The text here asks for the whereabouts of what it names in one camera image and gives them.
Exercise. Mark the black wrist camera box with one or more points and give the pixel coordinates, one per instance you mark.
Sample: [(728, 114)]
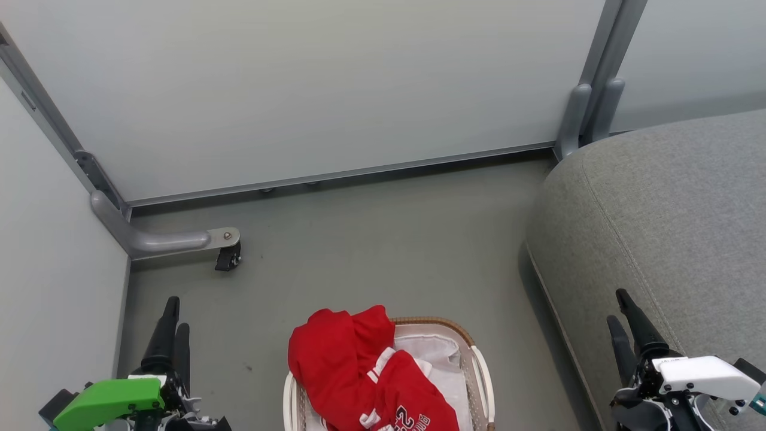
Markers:
[(57, 404), (755, 374)]

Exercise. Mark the black caster wheel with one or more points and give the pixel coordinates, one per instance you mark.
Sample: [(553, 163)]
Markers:
[(227, 257)]

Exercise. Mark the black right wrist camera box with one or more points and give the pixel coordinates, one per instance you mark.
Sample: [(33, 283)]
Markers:
[(755, 374)]

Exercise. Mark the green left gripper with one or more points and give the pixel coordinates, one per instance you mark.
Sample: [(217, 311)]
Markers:
[(108, 401)]

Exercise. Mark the white laundry basket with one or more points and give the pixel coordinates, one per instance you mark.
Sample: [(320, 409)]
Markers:
[(480, 374)]

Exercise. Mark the grey partition corner post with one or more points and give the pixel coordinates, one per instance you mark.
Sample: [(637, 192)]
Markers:
[(54, 131)]

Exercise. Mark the grey partition foot tube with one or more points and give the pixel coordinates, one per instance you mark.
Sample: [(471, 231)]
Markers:
[(155, 241)]

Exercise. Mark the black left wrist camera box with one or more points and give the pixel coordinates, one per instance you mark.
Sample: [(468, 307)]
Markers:
[(57, 404)]

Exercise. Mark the white cloth garment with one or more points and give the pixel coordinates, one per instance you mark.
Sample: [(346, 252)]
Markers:
[(432, 353)]

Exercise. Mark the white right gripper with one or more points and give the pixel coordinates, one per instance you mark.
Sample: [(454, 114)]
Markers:
[(700, 374)]

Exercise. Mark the grey partition bottom rail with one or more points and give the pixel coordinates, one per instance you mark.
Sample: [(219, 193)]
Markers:
[(335, 175)]

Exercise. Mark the grey fabric sofa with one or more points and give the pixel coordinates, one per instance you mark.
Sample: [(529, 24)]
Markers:
[(658, 209)]

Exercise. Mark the red jersey with white trim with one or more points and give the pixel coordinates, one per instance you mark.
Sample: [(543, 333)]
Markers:
[(335, 359)]

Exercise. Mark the grey partition post with feet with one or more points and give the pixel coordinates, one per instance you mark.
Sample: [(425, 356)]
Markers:
[(598, 90)]

